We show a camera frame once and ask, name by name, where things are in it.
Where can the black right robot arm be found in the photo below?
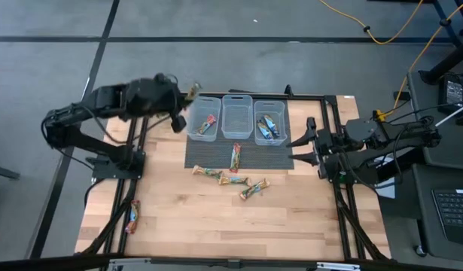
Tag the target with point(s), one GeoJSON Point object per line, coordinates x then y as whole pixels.
{"type": "Point", "coordinates": [404, 137]}

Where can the laptop keyboard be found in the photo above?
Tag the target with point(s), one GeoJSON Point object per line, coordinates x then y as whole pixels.
{"type": "Point", "coordinates": [455, 211]}

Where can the black crossbeam with silver brackets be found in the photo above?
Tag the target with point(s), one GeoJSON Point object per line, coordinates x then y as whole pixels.
{"type": "Point", "coordinates": [231, 263]}

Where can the gold green granola bar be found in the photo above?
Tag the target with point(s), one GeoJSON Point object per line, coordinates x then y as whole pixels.
{"type": "Point", "coordinates": [206, 172]}
{"type": "Point", "coordinates": [254, 189]}
{"type": "Point", "coordinates": [235, 181]}

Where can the dark grey desk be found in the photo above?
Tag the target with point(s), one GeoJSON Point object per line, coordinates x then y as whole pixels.
{"type": "Point", "coordinates": [453, 150]}

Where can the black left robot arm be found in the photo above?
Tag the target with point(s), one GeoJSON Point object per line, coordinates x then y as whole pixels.
{"type": "Point", "coordinates": [141, 98]}

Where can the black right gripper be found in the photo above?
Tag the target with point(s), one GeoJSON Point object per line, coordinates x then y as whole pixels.
{"type": "Point", "coordinates": [324, 150]}

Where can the grey furniture foot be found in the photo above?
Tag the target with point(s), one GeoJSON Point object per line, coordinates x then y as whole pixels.
{"type": "Point", "coordinates": [1, 171]}

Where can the grey woven table mat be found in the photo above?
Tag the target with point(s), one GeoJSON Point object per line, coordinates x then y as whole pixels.
{"type": "Point", "coordinates": [208, 156]}

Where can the white paper sheet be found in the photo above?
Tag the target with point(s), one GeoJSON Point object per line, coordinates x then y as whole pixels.
{"type": "Point", "coordinates": [387, 192]}

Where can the black stand leg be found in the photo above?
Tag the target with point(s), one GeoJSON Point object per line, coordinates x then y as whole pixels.
{"type": "Point", "coordinates": [449, 60]}

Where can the red green granola bar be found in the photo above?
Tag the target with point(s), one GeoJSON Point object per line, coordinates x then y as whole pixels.
{"type": "Point", "coordinates": [235, 158]}
{"type": "Point", "coordinates": [207, 123]}
{"type": "Point", "coordinates": [133, 216]}
{"type": "Point", "coordinates": [194, 91]}

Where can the black power adapter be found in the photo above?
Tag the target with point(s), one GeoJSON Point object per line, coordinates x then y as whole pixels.
{"type": "Point", "coordinates": [454, 92]}

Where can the cart caster wheel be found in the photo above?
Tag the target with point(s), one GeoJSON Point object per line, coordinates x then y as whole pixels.
{"type": "Point", "coordinates": [419, 251]}

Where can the clear plastic bin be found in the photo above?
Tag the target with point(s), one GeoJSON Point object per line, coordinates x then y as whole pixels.
{"type": "Point", "coordinates": [269, 109]}
{"type": "Point", "coordinates": [236, 124]}
{"type": "Point", "coordinates": [203, 109]}

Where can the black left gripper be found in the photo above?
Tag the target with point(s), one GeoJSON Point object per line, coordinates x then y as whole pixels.
{"type": "Point", "coordinates": [176, 101]}

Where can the black laptop cart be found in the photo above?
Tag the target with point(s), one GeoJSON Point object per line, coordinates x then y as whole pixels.
{"type": "Point", "coordinates": [423, 211]}

